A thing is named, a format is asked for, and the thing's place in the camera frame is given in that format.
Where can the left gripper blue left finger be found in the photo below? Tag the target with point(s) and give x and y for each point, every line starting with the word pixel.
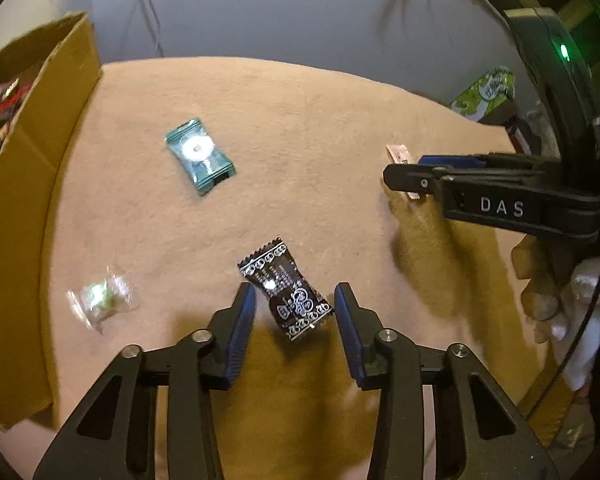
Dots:
pixel 235 332

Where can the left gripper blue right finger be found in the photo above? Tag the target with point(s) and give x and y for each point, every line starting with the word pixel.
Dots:
pixel 480 434

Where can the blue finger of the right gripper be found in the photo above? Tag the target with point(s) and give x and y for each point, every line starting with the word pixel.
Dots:
pixel 452 161
pixel 408 178

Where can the pink candy packet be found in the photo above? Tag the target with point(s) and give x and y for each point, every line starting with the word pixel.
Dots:
pixel 399 154

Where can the clear green candy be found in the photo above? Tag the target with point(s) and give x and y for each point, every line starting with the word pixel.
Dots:
pixel 94 303

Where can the black white candy wrapper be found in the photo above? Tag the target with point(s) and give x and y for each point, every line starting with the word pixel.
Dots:
pixel 294 303

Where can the teal candy packet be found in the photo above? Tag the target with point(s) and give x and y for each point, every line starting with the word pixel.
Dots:
pixel 204 162

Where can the gloved right hand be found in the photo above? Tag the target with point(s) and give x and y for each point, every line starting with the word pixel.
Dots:
pixel 555 299

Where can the green patterned tissue box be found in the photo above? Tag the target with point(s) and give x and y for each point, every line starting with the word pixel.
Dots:
pixel 490 93

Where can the beige table cloth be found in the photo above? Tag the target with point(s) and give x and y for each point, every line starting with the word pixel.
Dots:
pixel 138 198

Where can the open cardboard box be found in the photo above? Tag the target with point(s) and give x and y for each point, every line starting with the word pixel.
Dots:
pixel 61 59

